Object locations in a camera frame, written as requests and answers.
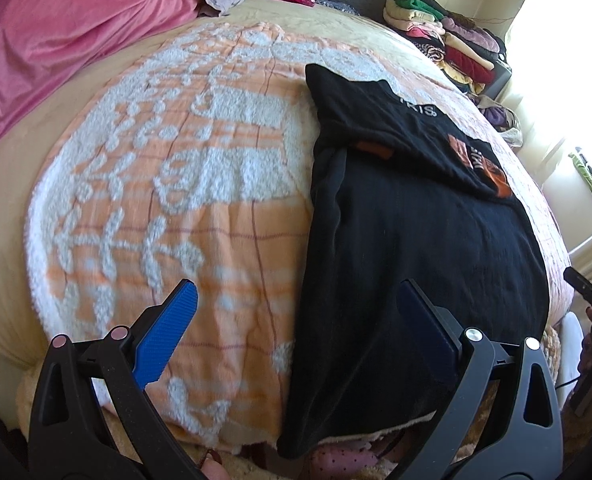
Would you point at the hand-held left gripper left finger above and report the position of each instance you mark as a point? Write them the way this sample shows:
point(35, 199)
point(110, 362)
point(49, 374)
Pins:
point(168, 325)

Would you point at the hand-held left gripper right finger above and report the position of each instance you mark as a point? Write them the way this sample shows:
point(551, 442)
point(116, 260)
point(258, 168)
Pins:
point(425, 320)

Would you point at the black sweater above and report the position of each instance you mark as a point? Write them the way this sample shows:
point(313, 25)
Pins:
point(400, 260)

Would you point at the crumpled clothes heap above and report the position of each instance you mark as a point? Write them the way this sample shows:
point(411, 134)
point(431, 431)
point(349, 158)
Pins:
point(498, 117)

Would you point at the stack of folded clothes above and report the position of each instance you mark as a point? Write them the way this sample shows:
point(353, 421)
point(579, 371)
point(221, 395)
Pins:
point(455, 45)

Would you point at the person's left hand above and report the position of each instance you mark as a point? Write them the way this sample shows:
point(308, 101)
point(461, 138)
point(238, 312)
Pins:
point(216, 470)

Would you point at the green cloth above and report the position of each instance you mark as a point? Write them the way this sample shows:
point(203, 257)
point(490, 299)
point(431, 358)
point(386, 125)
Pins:
point(581, 167)

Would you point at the orange and white patterned blanket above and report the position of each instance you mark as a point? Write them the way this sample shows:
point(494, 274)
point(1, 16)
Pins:
point(176, 185)

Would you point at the pink dotted pants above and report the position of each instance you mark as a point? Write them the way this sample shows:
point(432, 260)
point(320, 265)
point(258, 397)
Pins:
point(346, 462)

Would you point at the beige fluffy cloth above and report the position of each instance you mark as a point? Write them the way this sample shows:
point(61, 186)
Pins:
point(251, 470)

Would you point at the beige bed quilt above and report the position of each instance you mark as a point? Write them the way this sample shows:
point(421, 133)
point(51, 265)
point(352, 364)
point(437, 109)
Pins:
point(6, 235)

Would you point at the white curtain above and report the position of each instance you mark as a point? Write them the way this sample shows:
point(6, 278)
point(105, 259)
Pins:
point(535, 90)

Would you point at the pink blanket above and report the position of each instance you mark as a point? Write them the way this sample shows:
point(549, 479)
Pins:
point(66, 35)

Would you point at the dark patterned cloth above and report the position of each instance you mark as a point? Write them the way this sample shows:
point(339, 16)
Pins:
point(338, 6)

